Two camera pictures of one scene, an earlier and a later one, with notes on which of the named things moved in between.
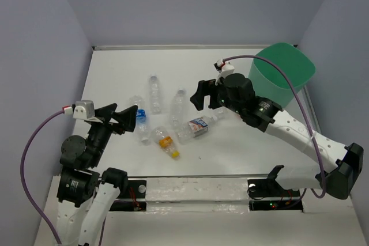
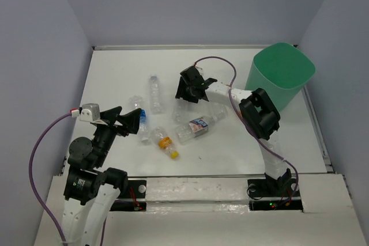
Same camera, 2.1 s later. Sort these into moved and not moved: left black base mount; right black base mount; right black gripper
Moved: right black gripper
Not moved: right black base mount; left black base mount
